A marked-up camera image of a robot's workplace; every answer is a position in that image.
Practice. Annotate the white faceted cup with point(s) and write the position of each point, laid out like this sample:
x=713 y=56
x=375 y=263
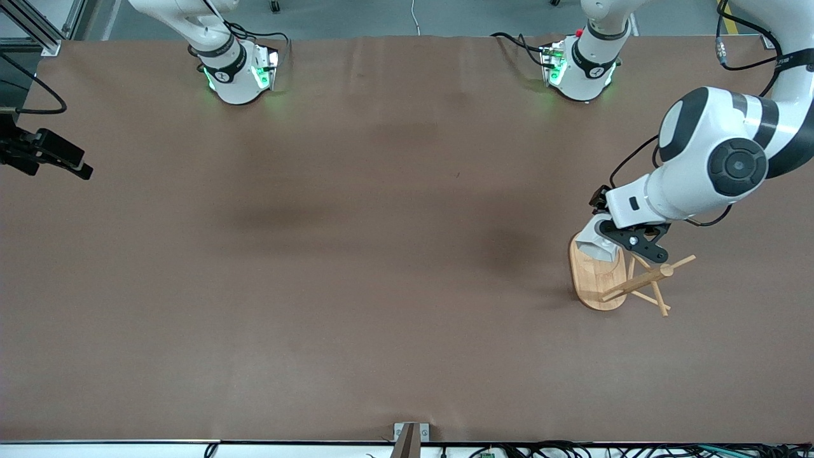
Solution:
x=594 y=245

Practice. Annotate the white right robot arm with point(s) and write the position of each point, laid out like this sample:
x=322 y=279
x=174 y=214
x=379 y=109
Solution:
x=232 y=83

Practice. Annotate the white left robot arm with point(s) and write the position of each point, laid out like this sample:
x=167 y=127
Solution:
x=699 y=140

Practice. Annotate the wooden cup rack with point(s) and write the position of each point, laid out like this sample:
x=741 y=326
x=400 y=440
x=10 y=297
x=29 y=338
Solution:
x=598 y=286

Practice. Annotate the brown table cover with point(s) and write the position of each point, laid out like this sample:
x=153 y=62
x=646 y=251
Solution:
x=381 y=286

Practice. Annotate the aluminium frame profile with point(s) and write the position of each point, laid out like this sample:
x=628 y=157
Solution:
x=48 y=41

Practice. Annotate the aluminium corner bracket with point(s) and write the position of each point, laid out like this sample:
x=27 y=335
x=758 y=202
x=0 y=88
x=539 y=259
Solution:
x=769 y=43

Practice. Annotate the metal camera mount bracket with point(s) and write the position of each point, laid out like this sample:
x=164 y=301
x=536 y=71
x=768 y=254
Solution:
x=425 y=432

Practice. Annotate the white table edge rail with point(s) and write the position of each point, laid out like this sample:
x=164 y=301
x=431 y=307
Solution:
x=127 y=450

